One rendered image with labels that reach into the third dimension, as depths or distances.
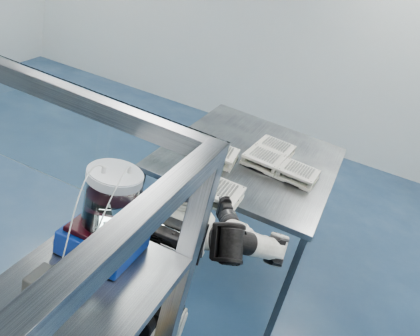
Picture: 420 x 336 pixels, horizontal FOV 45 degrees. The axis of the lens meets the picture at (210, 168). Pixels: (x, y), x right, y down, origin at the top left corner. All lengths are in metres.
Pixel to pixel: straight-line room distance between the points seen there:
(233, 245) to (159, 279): 0.49
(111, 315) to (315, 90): 5.25
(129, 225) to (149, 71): 5.87
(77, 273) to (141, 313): 0.51
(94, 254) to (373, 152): 5.77
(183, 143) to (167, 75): 5.32
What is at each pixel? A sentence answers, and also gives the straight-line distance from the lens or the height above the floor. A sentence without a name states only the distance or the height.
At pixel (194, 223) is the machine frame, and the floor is 1.50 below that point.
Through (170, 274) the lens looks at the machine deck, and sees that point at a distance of 1.46.
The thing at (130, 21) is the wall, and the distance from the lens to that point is 6.78.
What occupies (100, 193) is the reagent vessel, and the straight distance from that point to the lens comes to 1.32.
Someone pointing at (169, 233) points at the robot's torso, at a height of 1.29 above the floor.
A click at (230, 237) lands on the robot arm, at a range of 1.86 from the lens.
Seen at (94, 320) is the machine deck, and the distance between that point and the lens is 1.30.
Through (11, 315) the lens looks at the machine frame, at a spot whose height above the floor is 1.75.
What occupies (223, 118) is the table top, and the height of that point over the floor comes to 0.90.
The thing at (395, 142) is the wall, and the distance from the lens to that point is 6.46.
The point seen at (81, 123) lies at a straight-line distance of 1.62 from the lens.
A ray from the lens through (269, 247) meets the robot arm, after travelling 1.98.
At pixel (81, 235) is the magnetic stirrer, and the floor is 1.47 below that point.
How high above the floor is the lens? 2.30
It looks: 26 degrees down
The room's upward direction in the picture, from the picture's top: 15 degrees clockwise
